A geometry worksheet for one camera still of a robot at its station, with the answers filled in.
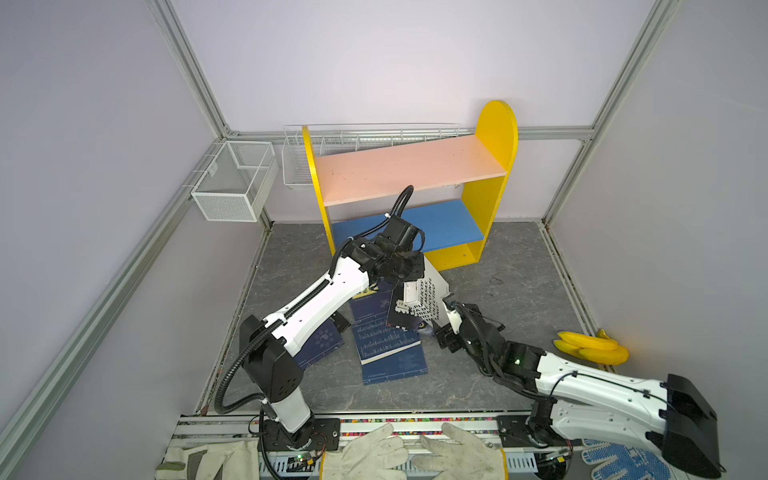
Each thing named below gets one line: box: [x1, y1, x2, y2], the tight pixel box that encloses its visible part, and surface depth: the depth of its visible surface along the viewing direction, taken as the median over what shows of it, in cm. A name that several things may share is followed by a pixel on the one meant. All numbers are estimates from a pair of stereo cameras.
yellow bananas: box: [553, 329, 629, 366], surface depth 86 cm
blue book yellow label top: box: [350, 281, 392, 325], surface depth 98 cm
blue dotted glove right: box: [581, 438, 670, 480], surface depth 71 cm
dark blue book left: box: [295, 318, 345, 370], surface depth 89 cm
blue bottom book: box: [362, 343, 429, 385], surface depth 86 cm
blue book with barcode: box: [351, 320, 422, 366], surface depth 89 cm
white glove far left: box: [155, 438, 260, 480], surface depth 70 cm
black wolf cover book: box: [386, 280, 437, 343], surface depth 92 cm
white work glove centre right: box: [412, 423, 505, 480], surface depth 72 cm
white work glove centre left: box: [320, 423, 409, 480], surface depth 72 cm
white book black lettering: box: [395, 255, 450, 327], surface depth 79 cm
